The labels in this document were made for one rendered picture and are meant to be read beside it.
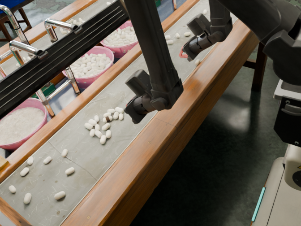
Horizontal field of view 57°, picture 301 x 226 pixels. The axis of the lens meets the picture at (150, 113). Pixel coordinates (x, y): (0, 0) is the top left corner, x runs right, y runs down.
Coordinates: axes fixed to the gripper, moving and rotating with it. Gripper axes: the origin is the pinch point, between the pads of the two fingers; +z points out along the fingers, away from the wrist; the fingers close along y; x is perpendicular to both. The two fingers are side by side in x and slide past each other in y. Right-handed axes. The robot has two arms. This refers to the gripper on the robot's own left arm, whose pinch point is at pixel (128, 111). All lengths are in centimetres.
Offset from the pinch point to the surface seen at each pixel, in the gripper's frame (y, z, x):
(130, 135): 2.0, 8.0, 8.4
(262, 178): -50, 25, 92
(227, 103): -99, 58, 64
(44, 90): -1, 53, -27
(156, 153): 4.7, -4.2, 16.2
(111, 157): 13.1, 7.9, 8.3
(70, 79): -3.8, 26.2, -22.0
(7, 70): -1, 73, -48
